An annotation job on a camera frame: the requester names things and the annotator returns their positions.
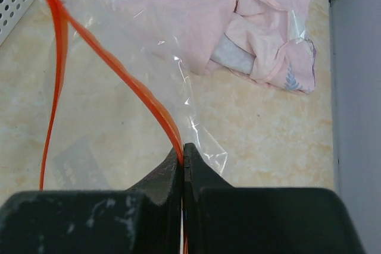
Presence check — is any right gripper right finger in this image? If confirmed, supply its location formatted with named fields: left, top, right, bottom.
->
left=184, top=143, right=364, bottom=253

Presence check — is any clear orange zip bag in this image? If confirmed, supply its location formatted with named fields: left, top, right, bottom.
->
left=39, top=0, right=227, bottom=190

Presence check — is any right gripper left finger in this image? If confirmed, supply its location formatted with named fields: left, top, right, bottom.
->
left=1, top=151, right=182, bottom=253

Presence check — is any pink crumpled cloth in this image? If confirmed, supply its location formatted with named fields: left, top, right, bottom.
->
left=99, top=0, right=316, bottom=94

